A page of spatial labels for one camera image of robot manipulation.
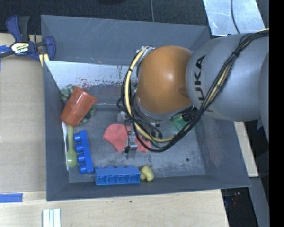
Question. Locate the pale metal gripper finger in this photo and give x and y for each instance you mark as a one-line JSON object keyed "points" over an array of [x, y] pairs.
{"points": [[132, 148]]}

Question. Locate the pink cloth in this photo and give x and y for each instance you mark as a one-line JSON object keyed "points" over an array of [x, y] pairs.
{"points": [[116, 136]]}

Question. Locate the yellow toy piece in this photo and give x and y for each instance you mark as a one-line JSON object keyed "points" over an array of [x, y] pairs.
{"points": [[148, 173]]}

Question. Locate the blue hollow toy block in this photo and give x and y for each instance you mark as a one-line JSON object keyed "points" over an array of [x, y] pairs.
{"points": [[118, 176]]}

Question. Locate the blue studded toy block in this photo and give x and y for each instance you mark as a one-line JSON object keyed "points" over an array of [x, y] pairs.
{"points": [[85, 150]]}

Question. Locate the orange plastic cup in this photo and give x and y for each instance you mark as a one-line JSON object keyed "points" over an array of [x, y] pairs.
{"points": [[78, 106]]}

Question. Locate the pale green plastic spoon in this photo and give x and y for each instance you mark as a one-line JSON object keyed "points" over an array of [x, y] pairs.
{"points": [[71, 155]]}

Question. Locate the green camouflage toy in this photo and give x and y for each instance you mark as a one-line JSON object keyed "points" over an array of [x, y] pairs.
{"points": [[66, 92]]}

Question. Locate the grey metal bin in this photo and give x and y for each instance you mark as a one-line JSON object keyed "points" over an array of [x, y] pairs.
{"points": [[104, 39]]}

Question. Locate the pale wood board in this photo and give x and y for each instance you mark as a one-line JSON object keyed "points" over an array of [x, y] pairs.
{"points": [[21, 126]]}

